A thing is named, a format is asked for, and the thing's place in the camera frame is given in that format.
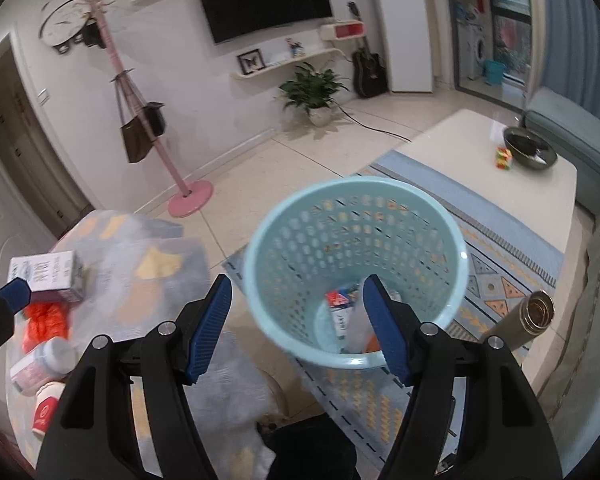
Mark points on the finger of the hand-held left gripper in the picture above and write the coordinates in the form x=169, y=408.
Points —
x=15, y=294

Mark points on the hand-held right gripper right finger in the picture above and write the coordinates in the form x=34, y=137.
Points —
x=385, y=330

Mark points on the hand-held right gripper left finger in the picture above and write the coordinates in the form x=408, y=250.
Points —
x=212, y=330

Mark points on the white carton box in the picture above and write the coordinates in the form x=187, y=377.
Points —
x=45, y=272

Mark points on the orange snack packet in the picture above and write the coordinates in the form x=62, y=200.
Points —
x=45, y=322

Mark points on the light blue perforated basket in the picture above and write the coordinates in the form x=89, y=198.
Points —
x=280, y=240

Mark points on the clear plastic wrapper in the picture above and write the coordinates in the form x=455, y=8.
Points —
x=359, y=332

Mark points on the red white wrapper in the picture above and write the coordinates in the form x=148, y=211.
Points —
x=341, y=305

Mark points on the white door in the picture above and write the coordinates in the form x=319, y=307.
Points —
x=5, y=220

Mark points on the white bottle with pink contents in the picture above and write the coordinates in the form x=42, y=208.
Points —
x=40, y=365

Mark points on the scallop patterned tablecloth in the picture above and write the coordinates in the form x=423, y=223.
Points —
x=145, y=270

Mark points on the white cup with red label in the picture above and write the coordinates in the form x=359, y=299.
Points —
x=47, y=410

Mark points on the metal thermos flask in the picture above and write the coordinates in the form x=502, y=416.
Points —
x=510, y=325

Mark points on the pink coat rack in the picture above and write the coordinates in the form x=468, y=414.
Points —
x=190, y=202

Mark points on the dark cloth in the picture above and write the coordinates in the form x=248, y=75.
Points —
x=310, y=450

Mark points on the brown handbag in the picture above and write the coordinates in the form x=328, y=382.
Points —
x=136, y=142

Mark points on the white coffee table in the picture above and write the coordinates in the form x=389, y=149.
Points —
x=460, y=150

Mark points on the colourful puzzle cube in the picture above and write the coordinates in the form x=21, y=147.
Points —
x=503, y=156

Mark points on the black handbag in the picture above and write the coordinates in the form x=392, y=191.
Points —
x=155, y=117

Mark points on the black bowl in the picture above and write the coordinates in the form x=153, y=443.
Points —
x=525, y=157

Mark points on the potted green plant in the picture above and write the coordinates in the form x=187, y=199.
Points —
x=310, y=87

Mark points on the black guitar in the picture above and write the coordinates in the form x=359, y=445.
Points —
x=370, y=72

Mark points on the teal sofa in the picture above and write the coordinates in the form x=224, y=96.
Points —
x=570, y=130

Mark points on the blue bucket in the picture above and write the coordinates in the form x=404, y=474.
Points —
x=494, y=72

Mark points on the small figurine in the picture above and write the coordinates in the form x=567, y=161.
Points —
x=295, y=47

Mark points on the white washing machine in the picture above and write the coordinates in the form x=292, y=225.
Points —
x=480, y=50

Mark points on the white refrigerator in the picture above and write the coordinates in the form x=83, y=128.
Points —
x=405, y=25

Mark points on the blue curtain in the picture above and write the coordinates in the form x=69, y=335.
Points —
x=570, y=35

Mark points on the white light switch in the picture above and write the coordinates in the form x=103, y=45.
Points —
x=41, y=97

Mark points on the butterfly picture frame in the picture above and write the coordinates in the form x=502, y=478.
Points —
x=251, y=61

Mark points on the round wall clock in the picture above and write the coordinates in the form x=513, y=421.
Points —
x=60, y=17

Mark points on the white curved wall shelf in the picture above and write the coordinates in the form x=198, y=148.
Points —
x=300, y=60

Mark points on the red white wall box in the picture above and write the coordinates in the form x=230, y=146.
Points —
x=347, y=30

